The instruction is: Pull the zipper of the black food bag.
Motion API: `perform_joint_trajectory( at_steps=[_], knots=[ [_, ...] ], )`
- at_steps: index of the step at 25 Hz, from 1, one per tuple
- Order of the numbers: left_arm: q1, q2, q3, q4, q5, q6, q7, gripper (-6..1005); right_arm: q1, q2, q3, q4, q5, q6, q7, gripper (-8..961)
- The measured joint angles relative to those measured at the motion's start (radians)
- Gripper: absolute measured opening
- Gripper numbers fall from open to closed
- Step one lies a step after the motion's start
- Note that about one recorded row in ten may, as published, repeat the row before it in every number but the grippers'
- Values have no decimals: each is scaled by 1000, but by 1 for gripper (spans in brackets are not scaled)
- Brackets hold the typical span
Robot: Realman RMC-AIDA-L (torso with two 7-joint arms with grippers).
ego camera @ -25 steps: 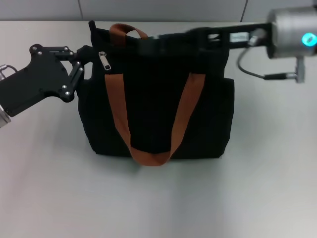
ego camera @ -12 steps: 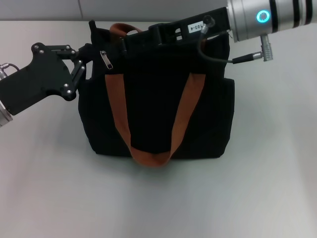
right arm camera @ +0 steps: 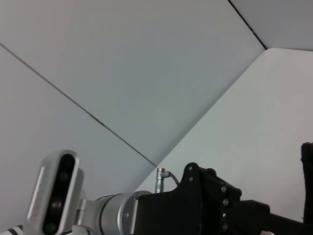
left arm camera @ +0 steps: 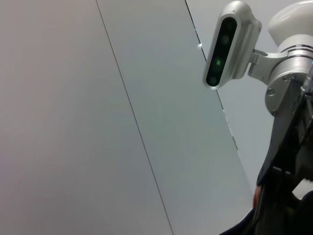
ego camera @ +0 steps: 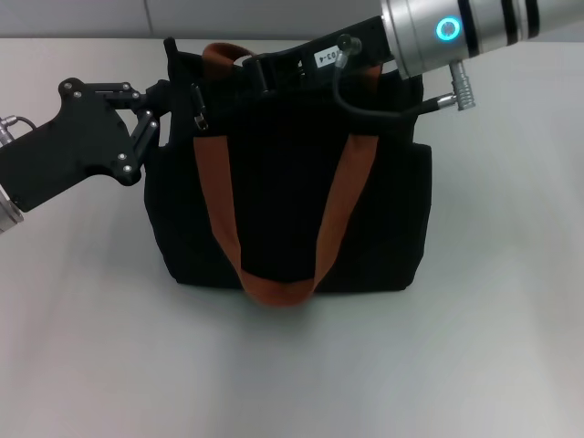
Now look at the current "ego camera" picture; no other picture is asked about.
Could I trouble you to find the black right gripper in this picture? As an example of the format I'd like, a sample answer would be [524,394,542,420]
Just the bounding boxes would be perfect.
[240,16,396,98]

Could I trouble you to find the silver metal zipper pull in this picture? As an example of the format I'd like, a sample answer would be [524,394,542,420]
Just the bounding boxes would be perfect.
[189,82,212,134]

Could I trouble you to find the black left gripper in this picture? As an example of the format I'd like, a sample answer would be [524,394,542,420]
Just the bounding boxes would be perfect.
[0,78,173,214]

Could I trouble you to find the left gripper cable with connector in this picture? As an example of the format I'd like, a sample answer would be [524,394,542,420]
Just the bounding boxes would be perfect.
[0,115,38,148]

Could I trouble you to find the right gripper cable with connector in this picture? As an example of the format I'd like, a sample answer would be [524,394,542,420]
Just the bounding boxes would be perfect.
[331,33,476,123]

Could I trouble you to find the black canvas bag brown handles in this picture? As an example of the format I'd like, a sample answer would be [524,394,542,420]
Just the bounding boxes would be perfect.
[143,36,433,308]

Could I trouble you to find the gripper cable with connector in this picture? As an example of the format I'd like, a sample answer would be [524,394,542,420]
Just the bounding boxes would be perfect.
[0,115,38,148]
[331,33,476,123]

